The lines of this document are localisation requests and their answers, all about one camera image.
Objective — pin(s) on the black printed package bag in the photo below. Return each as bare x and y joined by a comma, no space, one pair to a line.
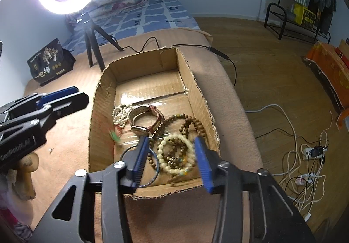
50,63

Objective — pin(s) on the dark thin bangle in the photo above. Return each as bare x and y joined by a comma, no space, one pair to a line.
144,166

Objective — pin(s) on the red strap wristwatch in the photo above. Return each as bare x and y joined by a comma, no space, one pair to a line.
145,120

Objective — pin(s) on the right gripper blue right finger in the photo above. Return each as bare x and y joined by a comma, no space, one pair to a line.
273,217

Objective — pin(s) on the gloved left hand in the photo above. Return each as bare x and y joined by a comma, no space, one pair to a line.
19,178

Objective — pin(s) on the black tripod stand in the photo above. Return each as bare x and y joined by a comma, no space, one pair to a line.
92,47

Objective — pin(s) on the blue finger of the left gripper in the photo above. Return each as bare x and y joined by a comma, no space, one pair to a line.
39,122
35,101

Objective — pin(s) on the red cord jade pendant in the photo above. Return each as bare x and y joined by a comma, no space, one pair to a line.
116,135

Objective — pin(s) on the white power strip with cables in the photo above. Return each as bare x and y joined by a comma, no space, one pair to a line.
302,176

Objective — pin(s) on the orange cloth covered box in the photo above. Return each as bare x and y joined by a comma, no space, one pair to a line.
332,62

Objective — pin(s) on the blue checkered bed sheet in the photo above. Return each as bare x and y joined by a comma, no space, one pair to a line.
154,15

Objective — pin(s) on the yellow box on rack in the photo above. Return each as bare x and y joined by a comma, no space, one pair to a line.
303,16

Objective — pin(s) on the open cardboard box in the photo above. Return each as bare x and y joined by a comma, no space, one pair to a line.
161,78

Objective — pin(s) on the black clothes rack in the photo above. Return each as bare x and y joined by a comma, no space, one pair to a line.
280,19

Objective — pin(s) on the brown wooden bead mala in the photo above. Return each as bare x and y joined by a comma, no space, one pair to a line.
173,144

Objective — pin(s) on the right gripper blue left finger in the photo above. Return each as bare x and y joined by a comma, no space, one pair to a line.
70,217

